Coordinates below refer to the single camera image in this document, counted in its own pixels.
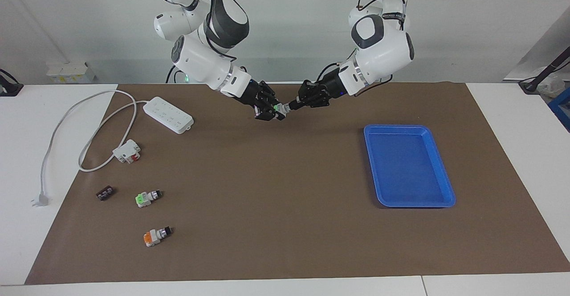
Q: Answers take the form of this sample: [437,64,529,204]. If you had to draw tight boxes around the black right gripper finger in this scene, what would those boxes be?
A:
[261,81,279,106]
[256,105,285,121]

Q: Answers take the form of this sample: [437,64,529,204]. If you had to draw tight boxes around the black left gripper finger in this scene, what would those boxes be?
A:
[297,80,318,100]
[289,98,330,110]

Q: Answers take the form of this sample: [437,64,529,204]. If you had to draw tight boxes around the brown table mat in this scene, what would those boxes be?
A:
[24,82,570,285]

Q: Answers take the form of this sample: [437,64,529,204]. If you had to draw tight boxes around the white power strip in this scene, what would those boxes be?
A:
[143,97,195,134]

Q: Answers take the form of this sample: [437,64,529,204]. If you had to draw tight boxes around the blue plastic tray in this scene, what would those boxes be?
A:
[363,124,456,208]

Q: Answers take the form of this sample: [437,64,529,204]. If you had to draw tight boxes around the white red terminal block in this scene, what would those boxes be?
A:
[112,139,141,164]

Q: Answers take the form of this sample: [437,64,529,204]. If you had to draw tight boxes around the black stand pole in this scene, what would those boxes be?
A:
[518,46,570,95]

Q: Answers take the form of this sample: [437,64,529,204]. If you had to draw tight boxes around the clear plastic bag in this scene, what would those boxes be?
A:
[537,67,566,98]

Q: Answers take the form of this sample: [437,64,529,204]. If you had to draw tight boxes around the blue crate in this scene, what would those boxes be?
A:
[548,87,570,133]

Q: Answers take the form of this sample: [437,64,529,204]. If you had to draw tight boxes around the black table clamp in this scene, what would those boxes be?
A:
[0,69,24,97]

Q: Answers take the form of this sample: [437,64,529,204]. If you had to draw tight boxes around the orange selector switch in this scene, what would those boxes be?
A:
[143,226,173,247]

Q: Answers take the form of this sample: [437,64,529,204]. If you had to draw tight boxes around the white wall socket boxes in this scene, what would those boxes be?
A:
[46,61,95,84]

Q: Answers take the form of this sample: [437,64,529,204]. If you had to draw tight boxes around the white power cable with plug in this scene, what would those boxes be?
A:
[31,89,150,207]

